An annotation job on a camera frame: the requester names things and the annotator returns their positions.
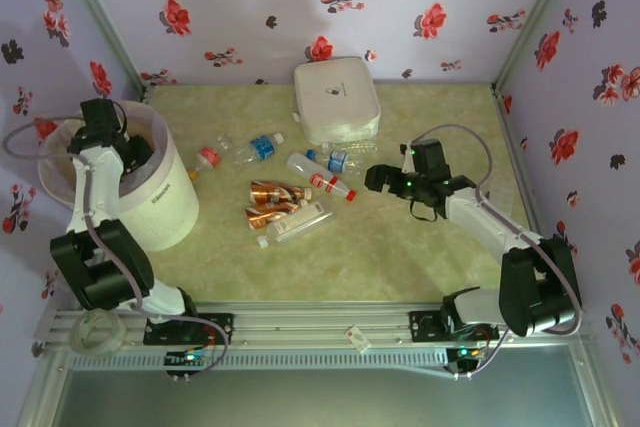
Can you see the clear plastic bottle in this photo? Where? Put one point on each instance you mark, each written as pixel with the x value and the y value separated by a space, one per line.
pixel 357 147

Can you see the clear bottle with blue cap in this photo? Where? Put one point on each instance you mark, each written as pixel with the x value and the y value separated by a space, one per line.
pixel 337 161

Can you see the red-label bottle with yellow cap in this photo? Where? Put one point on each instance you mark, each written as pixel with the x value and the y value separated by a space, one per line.
pixel 210 156

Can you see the white bottle with red cap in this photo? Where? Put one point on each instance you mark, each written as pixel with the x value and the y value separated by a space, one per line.
pixel 307 167

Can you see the clear bottle with white label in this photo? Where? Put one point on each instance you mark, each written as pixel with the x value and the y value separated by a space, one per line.
pixel 295 222

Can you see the brown foil-label bottle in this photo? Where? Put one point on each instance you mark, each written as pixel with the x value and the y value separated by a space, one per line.
pixel 270 214
pixel 275 192

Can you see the blue-label bottle with white cap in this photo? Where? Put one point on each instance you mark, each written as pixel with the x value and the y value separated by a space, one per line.
pixel 261 147

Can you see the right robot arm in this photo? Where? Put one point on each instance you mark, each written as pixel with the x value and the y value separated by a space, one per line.
pixel 490 219

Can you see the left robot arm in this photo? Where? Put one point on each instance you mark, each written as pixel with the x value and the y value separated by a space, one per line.
pixel 97 187

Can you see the white plastic bin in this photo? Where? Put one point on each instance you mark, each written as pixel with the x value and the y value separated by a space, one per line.
pixel 165 207

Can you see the white square lidded box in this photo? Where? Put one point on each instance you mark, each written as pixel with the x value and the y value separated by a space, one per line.
pixel 335 97

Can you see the small white card tag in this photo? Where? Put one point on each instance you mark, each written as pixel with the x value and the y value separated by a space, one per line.
pixel 359 338

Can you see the right circuit board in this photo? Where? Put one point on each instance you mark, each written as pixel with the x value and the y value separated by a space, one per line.
pixel 465 352

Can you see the circuit board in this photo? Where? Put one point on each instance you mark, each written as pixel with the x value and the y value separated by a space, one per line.
pixel 187 358
pixel 465 352

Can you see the clear tape roll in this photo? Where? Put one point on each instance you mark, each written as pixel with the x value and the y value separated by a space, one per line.
pixel 97 348

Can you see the left circuit board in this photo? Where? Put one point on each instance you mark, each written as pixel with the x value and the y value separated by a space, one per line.
pixel 187 358

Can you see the aluminium table side rail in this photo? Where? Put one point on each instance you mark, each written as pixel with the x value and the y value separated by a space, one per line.
pixel 506 122

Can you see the aluminium corner post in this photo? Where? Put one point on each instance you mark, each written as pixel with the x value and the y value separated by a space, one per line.
pixel 537 17
pixel 101 17

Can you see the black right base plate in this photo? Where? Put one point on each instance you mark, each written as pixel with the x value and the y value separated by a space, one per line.
pixel 422 324

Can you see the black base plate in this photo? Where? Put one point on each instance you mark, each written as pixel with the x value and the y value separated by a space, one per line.
pixel 422 324
pixel 222 324

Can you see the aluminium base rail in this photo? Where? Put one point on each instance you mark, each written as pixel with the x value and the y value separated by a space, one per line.
pixel 300 322

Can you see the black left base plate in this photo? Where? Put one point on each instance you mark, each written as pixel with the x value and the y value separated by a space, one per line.
pixel 222 324

